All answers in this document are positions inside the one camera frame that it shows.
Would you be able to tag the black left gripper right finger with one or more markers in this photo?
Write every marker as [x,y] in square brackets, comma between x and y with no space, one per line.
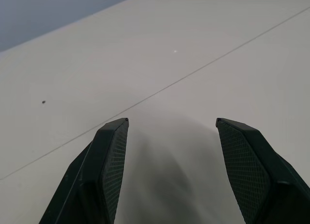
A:
[256,175]

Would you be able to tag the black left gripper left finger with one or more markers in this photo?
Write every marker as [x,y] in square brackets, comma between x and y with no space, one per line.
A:
[97,175]

